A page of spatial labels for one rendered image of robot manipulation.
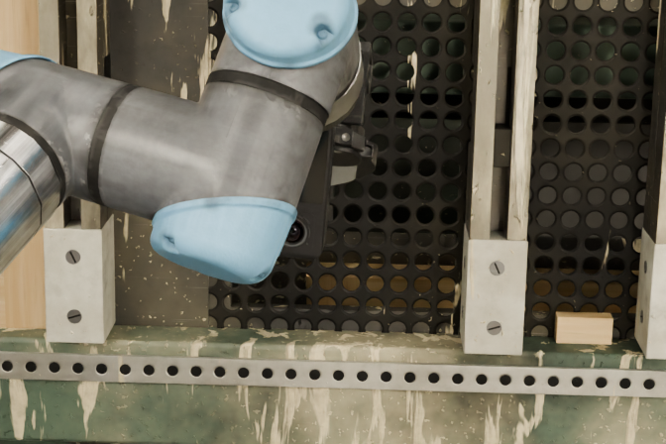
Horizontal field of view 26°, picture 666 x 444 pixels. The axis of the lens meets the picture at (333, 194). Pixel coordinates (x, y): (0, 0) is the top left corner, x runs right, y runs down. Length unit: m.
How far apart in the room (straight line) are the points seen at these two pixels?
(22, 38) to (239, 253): 0.77
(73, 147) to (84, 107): 0.02
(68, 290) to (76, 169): 0.69
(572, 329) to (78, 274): 0.53
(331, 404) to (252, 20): 0.81
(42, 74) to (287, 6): 0.16
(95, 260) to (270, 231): 0.71
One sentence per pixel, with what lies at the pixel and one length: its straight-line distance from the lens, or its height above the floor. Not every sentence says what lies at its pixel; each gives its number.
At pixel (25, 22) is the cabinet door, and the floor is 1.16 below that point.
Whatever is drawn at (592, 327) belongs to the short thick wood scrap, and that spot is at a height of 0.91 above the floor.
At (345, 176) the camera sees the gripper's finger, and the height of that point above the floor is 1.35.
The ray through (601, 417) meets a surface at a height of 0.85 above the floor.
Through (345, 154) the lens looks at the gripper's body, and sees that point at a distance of 1.03.
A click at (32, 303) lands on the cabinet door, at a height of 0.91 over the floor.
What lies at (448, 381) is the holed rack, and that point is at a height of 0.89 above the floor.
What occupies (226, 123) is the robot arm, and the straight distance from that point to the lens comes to 0.82.
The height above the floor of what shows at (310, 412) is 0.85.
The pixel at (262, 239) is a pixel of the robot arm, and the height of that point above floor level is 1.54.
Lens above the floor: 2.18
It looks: 49 degrees down
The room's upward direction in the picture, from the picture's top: straight up
